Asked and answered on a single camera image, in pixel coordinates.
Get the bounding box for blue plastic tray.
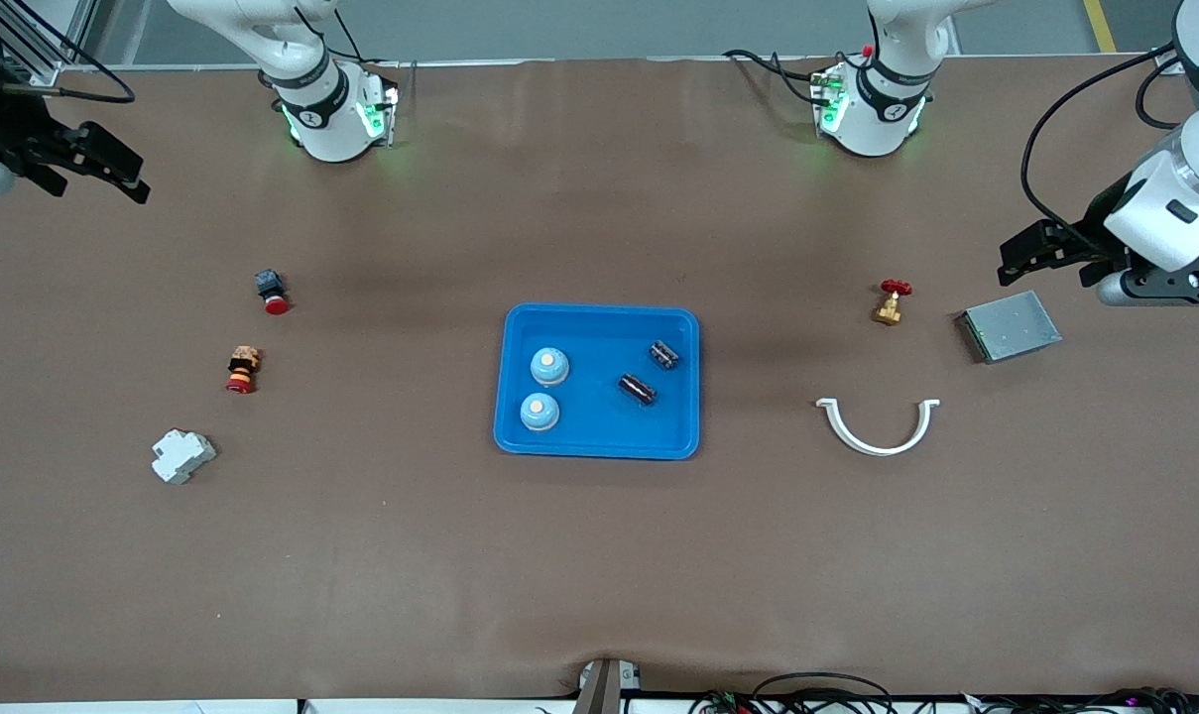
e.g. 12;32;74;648
493;302;701;461

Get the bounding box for grey metal box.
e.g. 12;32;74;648
956;290;1063;365

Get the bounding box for white circuit breaker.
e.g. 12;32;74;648
152;428;217;485

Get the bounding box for brown table mat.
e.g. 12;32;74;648
0;55;1199;705

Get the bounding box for metal table clamp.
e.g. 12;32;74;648
571;657;645;714

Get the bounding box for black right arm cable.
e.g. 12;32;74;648
0;0;137;102

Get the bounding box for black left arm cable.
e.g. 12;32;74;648
1020;45;1199;249

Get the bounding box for brass valve red handle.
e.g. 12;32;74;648
872;279;913;326

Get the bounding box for red yellow emergency stop switch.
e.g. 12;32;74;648
225;345;262;395

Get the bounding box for white curved plastic bracket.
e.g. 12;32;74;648
815;397;941;457

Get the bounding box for black cable at arm base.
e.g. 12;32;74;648
723;48;830;105

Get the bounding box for black cable bundle blue plugs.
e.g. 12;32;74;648
956;686;1199;714

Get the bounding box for black looped cable bundle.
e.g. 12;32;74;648
688;672;898;714

